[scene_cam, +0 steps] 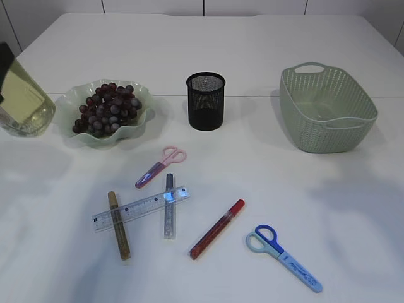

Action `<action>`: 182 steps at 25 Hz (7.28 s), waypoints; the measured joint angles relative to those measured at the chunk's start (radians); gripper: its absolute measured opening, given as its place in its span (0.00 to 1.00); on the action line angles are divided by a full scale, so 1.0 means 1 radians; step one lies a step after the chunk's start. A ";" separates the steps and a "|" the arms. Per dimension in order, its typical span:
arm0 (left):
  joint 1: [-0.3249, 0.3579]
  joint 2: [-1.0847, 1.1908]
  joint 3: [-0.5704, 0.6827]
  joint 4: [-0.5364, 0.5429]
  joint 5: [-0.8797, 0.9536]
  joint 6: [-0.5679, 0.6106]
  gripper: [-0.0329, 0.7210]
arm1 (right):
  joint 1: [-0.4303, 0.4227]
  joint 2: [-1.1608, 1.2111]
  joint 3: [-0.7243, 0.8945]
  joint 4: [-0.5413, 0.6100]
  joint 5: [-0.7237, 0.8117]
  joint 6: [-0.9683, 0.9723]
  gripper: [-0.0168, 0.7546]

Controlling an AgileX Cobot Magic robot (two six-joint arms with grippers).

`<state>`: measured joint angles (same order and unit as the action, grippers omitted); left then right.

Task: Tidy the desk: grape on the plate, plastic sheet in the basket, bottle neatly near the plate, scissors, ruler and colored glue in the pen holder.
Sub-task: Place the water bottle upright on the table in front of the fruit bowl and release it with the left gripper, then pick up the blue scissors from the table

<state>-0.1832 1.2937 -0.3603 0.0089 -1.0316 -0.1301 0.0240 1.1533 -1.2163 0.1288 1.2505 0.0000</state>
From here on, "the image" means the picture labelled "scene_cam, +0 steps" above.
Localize pink small scissors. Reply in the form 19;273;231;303
134;146;187;189

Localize red glitter pen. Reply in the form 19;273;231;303
189;199;245;260

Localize silver glitter pen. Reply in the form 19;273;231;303
163;173;175;240

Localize gold glitter pen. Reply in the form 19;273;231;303
107;191;131;261

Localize green wavy glass plate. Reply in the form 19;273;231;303
54;79;154;146

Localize purple grape bunch with leaf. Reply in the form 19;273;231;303
72;82;143;138

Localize green plastic woven basket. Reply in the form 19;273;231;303
280;62;378;153

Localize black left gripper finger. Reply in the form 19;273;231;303
1;42;15;102

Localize clear plastic ruler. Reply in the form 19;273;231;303
91;186;191;232

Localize blue capped scissors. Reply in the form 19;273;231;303
246;224;323;294

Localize clear plastic sheet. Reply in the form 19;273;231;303
311;111;335;121

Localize yellow tea drink bottle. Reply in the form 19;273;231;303
1;59;56;137

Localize black mesh pen holder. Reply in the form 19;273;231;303
186;71;225;131

